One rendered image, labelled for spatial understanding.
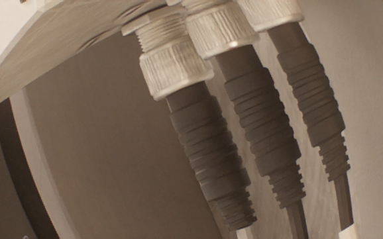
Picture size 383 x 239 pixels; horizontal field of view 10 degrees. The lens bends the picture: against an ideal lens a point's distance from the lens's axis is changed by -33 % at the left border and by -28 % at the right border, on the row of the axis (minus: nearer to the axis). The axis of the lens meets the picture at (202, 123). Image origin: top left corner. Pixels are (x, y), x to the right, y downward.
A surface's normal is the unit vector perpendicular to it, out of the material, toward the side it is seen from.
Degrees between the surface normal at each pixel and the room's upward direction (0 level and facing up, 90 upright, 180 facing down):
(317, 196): 90
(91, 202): 48
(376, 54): 90
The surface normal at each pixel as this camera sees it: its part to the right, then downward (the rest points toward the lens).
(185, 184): 0.36, -0.09
